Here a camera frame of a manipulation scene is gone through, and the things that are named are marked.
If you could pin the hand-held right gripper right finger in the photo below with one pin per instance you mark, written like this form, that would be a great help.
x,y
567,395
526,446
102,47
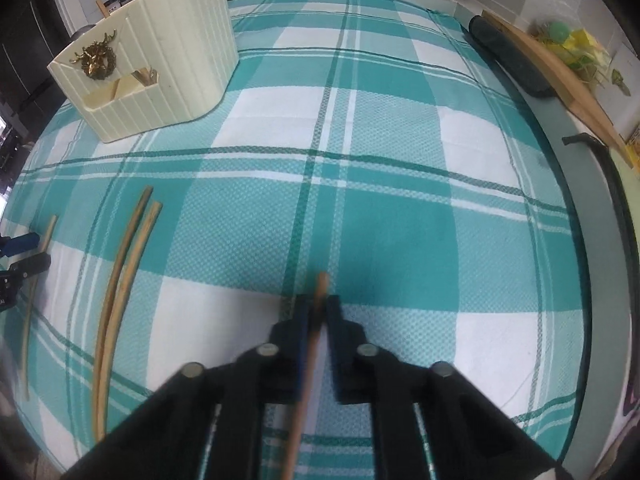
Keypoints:
x,y
334,330

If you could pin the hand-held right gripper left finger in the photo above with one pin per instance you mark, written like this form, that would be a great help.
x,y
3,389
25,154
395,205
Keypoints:
x,y
300,317

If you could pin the wooden chopstick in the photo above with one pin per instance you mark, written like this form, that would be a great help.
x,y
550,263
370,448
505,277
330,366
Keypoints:
x,y
320,290
120,310
27,330
107,300
102,9

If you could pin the black rolled mat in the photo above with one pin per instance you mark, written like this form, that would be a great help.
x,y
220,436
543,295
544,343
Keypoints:
x,y
510,57

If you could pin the plastic bag of produce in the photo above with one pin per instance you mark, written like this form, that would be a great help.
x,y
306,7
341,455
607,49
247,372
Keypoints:
x,y
580,42

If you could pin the dark refrigerator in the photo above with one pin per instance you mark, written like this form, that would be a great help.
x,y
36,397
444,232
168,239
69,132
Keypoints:
x,y
25,60

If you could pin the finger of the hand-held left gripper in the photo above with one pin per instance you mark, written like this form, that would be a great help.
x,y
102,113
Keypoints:
x,y
20,245
32,265

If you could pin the teal plaid tablecloth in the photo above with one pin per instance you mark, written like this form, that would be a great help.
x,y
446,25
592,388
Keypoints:
x,y
375,185

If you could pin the long wooden board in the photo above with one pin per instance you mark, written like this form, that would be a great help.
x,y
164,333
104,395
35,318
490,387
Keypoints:
x,y
565,80

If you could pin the metal spoon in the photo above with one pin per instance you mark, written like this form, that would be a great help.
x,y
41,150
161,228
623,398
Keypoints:
x,y
82,32

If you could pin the cream ribbed utensil holder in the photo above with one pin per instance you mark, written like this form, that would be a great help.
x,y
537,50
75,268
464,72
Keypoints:
x,y
175,60

